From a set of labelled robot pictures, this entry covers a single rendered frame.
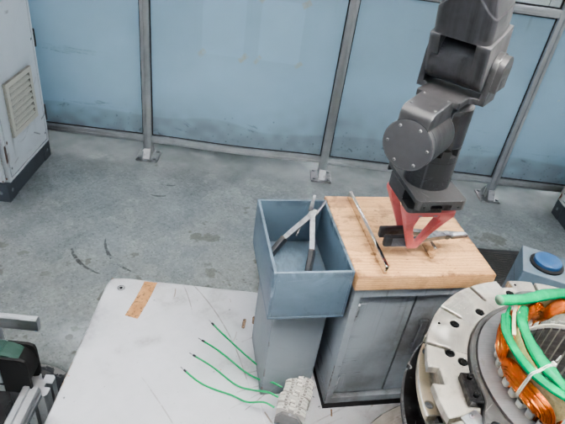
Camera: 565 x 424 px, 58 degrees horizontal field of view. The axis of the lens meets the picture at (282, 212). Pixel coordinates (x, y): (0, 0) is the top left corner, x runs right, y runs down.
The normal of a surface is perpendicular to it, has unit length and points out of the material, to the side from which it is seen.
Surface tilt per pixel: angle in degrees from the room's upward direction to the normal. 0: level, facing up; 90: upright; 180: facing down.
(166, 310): 0
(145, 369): 0
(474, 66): 107
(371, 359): 90
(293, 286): 90
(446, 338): 0
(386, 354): 90
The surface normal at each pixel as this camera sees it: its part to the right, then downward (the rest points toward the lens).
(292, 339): 0.16, 0.58
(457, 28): -0.62, 0.60
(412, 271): 0.12, -0.81
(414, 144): -0.62, 0.40
